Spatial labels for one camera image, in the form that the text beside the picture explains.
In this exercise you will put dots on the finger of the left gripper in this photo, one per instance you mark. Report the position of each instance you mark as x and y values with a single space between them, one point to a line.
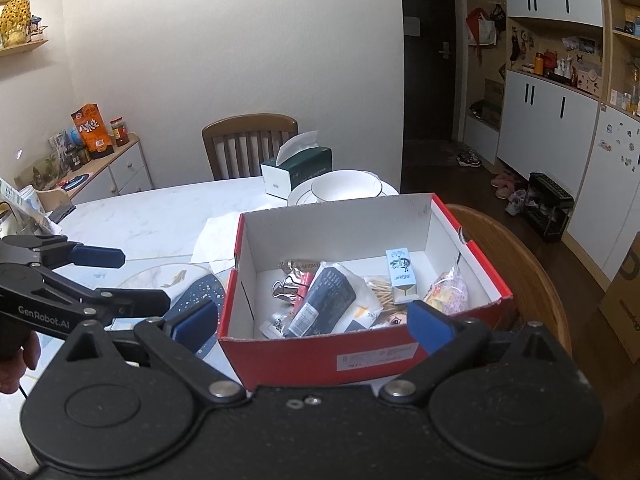
97 257
109 303

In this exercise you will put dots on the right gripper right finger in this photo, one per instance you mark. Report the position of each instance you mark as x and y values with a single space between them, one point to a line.
448 343

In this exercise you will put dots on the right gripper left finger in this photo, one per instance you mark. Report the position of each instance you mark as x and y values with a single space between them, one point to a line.
172 346

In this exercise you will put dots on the light blue tea box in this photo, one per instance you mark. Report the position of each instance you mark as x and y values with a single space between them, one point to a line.
402 278

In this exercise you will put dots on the cotton swabs plastic bag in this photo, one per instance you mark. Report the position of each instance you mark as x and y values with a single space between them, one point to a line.
383 291

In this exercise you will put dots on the blue white snack packet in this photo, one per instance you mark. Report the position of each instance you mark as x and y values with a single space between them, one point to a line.
336 302

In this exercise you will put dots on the red white cardboard box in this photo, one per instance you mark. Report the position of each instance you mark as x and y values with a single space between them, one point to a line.
278 251

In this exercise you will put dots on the person's left hand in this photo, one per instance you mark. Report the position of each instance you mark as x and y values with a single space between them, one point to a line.
26 358

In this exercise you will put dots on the yellow candy bag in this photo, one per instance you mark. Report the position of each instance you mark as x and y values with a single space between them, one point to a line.
448 293

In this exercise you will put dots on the white sideboard cabinet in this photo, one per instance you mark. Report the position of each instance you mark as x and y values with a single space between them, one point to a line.
120 173

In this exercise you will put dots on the white green tube box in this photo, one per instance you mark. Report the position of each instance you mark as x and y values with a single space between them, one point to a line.
29 218

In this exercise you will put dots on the white paper napkin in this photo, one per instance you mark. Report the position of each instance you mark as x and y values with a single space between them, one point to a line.
216 242

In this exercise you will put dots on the orange snack bag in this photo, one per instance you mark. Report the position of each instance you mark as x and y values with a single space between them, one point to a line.
92 129

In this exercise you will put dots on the red lid jar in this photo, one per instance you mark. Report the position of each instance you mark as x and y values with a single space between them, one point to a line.
120 131

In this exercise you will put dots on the black shoe rack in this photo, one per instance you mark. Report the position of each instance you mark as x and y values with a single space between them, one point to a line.
547 207

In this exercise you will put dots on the brown cardboard box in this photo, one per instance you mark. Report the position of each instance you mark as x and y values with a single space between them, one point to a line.
621 303

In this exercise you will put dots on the white ceramic bowl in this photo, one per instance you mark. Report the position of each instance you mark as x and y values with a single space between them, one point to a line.
346 185

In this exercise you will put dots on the wooden dining chair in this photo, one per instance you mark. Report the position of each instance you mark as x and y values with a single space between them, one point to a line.
236 146

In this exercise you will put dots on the stacked white plates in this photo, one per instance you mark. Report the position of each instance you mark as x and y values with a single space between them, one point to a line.
302 195

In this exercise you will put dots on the green tissue box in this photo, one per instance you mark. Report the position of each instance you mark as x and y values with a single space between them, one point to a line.
298 160

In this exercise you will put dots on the cartoon face keychain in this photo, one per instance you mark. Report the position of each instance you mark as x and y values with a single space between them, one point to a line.
396 319

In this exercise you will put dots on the wooden wall shelf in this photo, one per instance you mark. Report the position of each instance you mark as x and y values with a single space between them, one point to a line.
22 48

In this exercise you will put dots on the white wall cabinets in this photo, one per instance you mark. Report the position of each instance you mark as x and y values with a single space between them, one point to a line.
552 87

